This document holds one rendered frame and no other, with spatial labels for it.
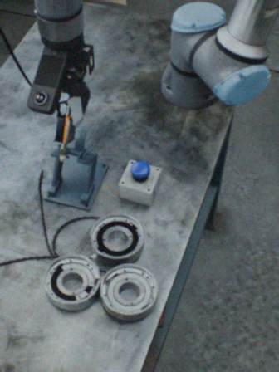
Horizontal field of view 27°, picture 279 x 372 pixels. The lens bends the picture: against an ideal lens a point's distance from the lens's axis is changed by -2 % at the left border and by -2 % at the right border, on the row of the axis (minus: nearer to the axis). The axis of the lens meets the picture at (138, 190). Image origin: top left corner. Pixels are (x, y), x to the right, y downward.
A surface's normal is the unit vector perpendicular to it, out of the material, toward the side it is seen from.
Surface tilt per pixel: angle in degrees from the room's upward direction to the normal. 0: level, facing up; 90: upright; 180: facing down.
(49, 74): 31
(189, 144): 0
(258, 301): 0
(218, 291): 0
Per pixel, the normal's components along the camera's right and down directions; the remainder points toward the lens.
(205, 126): 0.00, -0.61
